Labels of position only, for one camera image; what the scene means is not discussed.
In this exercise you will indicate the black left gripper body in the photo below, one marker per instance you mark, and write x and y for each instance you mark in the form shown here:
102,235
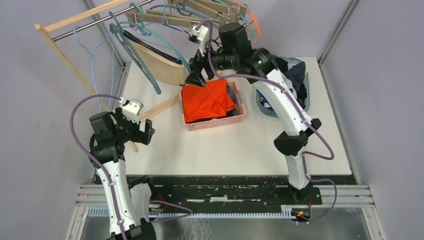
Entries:
128,130

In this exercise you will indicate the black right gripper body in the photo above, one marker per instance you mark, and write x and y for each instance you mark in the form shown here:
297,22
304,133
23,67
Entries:
198,62

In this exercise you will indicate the light blue wire hanger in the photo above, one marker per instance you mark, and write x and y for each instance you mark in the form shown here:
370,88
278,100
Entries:
176,8

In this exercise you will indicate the blue white-lettered underwear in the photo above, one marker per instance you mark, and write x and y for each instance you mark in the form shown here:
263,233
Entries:
264,102

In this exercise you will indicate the cream navy labelled underwear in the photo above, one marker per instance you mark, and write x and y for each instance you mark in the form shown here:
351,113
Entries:
296,74

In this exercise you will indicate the grey-blue plastic hanger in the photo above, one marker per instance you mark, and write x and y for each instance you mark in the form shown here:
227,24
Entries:
118,31

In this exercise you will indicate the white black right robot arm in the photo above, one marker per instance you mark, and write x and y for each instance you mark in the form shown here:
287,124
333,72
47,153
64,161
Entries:
260,68

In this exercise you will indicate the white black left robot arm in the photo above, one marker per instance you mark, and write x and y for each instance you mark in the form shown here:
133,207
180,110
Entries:
128,203

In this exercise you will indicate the beige navy-trimmed underwear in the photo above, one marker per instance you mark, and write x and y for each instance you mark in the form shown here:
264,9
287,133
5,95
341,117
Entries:
164,67

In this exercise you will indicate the teal plastic hanger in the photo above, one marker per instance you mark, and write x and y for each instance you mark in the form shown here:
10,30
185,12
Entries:
145,31

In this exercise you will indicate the orange plastic hanger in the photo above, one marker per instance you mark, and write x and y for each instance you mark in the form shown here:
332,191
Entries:
249,20

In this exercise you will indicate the wooden clip hanger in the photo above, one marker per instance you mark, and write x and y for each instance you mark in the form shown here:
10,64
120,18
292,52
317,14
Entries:
157,17

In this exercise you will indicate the orange folded garment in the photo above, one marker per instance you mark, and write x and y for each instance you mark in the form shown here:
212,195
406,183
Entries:
205,103

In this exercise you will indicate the dark garment under orange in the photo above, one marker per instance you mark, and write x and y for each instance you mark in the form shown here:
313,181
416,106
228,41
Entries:
234,111

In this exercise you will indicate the teal oval laundry basket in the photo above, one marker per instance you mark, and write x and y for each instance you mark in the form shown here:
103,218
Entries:
302,96

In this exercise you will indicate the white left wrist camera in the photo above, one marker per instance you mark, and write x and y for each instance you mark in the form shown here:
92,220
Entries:
131,109

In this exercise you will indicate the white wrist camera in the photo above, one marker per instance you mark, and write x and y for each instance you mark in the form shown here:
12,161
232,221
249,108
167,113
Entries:
200,36
131,109

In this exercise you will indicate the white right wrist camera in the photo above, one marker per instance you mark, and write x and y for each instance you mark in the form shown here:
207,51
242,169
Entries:
200,36

